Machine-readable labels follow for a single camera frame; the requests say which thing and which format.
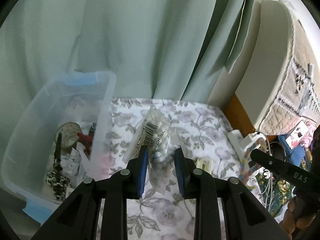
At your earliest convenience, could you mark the white paper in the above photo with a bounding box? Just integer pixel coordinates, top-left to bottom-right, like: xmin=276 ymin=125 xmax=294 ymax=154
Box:
xmin=61 ymin=142 xmax=90 ymax=183

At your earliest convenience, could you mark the black jewelled headband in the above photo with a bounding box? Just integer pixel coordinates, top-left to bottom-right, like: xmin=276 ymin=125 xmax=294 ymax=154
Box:
xmin=53 ymin=132 xmax=62 ymax=172

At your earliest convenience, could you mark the pink hair roller clip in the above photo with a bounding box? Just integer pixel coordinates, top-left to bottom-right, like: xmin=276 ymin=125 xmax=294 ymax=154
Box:
xmin=93 ymin=154 xmax=116 ymax=180

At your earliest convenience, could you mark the beige claw hair clip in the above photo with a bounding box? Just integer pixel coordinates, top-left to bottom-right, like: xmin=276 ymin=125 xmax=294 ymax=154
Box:
xmin=196 ymin=158 xmax=213 ymax=174

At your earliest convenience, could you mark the red hair clip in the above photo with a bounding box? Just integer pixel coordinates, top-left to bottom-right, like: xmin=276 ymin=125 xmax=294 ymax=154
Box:
xmin=77 ymin=133 xmax=93 ymax=157

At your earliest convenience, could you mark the cotton swab bag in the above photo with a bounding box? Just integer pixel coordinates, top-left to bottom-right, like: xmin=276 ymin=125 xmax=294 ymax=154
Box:
xmin=123 ymin=105 xmax=180 ymax=194

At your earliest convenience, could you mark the person right hand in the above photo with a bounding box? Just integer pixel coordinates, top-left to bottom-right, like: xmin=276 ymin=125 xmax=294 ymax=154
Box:
xmin=279 ymin=197 xmax=316 ymax=239

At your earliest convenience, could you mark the leopard print scrunchie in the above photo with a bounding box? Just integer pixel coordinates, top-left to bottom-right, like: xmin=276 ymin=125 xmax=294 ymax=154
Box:
xmin=45 ymin=170 xmax=71 ymax=201

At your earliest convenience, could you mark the pink card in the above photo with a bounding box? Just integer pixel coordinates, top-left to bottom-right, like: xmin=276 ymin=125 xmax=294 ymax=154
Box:
xmin=285 ymin=121 xmax=309 ymax=150

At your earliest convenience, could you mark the white charger plug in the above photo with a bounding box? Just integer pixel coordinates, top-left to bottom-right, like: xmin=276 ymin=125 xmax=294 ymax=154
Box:
xmin=240 ymin=132 xmax=266 ymax=150

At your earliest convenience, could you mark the clear plastic storage bin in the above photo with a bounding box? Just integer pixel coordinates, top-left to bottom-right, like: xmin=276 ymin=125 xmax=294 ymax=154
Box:
xmin=1 ymin=71 xmax=116 ymax=223

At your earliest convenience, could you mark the beige quilted cover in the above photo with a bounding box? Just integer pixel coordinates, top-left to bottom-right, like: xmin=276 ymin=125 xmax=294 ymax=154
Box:
xmin=259 ymin=0 xmax=319 ymax=135

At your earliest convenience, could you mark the white power strip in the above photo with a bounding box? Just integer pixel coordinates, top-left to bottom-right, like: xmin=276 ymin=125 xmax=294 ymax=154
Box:
xmin=227 ymin=129 xmax=246 ymax=161

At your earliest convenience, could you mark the clear packing tape roll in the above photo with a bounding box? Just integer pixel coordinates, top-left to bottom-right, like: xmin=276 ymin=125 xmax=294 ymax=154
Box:
xmin=55 ymin=122 xmax=82 ymax=149

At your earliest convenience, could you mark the floral blanket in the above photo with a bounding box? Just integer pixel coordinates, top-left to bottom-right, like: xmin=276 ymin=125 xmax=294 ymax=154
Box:
xmin=101 ymin=98 xmax=240 ymax=239

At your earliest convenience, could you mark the green curtain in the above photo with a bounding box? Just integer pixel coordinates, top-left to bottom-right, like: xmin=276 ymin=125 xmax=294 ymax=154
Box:
xmin=0 ymin=0 xmax=258 ymax=188

